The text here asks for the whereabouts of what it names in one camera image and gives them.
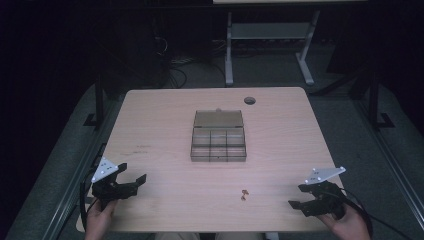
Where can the clear plastic compartment box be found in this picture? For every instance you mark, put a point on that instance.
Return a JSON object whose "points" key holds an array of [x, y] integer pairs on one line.
{"points": [[218, 136]]}

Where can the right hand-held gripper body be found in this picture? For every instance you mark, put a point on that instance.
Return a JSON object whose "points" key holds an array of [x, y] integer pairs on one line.
{"points": [[325, 200]]}

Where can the aluminium rail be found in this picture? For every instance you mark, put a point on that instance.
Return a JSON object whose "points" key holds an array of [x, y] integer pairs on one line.
{"points": [[393, 163], [75, 186]]}

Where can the small brown item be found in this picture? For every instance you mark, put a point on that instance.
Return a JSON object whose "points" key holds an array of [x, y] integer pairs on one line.
{"points": [[245, 192]]}

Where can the person's right hand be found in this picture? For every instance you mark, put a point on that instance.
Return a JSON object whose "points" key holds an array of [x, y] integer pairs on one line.
{"points": [[348, 226]]}

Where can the black metal stand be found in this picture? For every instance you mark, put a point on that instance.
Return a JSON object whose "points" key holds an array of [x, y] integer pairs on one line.
{"points": [[99, 100], [374, 100]]}

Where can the person's left hand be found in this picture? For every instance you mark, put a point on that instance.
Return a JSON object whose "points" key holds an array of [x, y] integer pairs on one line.
{"points": [[98, 221]]}

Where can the white metal table frame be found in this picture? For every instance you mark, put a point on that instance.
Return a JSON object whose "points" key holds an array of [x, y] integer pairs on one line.
{"points": [[270, 30]]}

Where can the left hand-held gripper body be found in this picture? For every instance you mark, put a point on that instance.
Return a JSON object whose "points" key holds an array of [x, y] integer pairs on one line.
{"points": [[110, 190]]}

